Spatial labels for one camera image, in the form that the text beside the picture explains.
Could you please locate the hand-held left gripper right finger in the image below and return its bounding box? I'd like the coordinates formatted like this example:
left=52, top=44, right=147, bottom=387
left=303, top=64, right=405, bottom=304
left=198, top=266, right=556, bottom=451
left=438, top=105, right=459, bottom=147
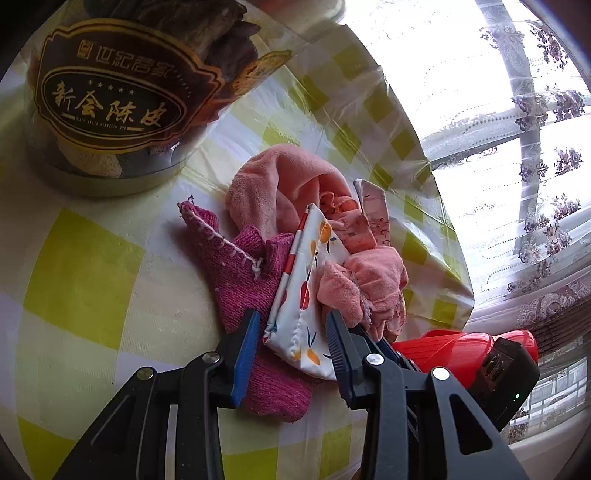
left=325, top=310, right=529, bottom=480

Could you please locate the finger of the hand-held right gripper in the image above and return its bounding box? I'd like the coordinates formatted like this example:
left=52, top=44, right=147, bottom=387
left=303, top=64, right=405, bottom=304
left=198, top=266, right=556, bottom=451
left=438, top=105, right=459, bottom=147
left=351, top=325, right=422, bottom=374

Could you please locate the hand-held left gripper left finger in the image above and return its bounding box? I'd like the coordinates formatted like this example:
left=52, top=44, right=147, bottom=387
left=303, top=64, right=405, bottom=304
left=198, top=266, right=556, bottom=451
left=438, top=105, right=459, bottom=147
left=53, top=308, right=262, bottom=480

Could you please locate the white fruit print pouch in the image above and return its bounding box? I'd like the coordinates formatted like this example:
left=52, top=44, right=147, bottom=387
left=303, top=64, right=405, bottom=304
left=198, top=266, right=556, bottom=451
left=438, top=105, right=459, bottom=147
left=263, top=203, right=352, bottom=381

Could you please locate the magenta knitted glove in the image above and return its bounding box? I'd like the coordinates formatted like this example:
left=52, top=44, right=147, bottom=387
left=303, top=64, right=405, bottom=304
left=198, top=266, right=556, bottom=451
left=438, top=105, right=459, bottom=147
left=178, top=199, right=312, bottom=423

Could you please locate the red thermos jug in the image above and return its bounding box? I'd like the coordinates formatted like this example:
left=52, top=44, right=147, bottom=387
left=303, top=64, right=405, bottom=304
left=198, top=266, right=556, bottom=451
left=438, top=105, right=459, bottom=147
left=392, top=329, right=539, bottom=388

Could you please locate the beige patterned curtain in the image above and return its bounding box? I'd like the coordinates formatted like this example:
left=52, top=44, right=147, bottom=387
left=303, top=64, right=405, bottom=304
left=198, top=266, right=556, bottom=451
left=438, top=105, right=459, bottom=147
left=471, top=281, right=591, bottom=361

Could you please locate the pink floral cloth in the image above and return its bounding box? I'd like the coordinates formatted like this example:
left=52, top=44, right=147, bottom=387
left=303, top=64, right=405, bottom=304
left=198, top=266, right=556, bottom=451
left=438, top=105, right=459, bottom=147
left=323, top=179, right=393, bottom=252

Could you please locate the pink fleece cloth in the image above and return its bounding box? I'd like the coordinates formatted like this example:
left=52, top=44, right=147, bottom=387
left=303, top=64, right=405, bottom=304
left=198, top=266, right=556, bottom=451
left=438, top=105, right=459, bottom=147
left=225, top=144, right=409, bottom=344

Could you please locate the green checked plastic tablecloth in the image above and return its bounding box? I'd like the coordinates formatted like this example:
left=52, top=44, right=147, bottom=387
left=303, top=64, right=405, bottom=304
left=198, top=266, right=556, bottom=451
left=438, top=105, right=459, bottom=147
left=0, top=0, right=476, bottom=480

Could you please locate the sheer lace curtain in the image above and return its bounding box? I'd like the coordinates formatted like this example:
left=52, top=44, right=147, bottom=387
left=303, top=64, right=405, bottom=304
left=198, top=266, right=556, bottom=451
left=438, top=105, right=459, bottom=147
left=360, top=0, right=591, bottom=324

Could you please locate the clear jar with dark label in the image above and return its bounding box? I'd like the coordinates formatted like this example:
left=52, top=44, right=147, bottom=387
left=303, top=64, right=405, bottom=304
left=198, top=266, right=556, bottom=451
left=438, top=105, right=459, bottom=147
left=23, top=0, right=296, bottom=198

